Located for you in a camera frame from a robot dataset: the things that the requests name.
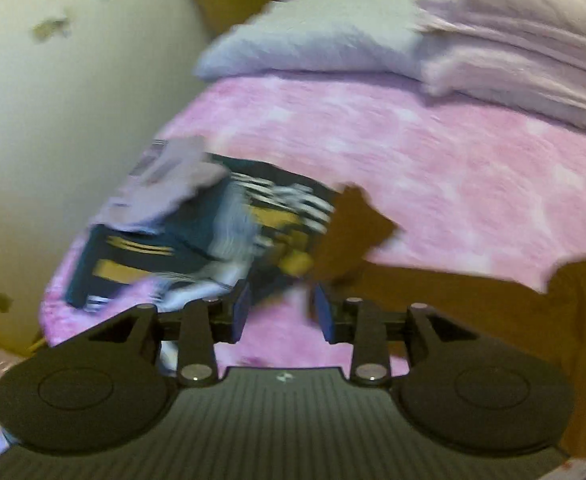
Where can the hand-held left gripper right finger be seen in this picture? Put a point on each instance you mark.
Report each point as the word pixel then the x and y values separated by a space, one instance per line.
pixel 323 311

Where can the lilac folded cloth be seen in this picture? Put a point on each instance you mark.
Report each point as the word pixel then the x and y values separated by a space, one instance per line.
pixel 173 180

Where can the pink fleece blanket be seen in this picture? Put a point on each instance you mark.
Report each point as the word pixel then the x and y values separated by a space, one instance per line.
pixel 423 160

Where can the light grey pillow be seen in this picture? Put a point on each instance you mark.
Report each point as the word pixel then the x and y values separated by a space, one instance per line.
pixel 313 35

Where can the brown garment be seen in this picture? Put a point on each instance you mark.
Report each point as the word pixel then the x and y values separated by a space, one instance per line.
pixel 473 320

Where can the dark striped jersey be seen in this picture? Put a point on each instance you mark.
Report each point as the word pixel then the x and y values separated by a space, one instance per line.
pixel 208 230

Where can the lilac pillow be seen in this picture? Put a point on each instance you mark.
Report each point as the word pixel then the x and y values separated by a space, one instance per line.
pixel 523 5
pixel 523 80

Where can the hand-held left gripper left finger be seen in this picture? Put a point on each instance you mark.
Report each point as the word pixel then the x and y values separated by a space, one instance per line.
pixel 240 306

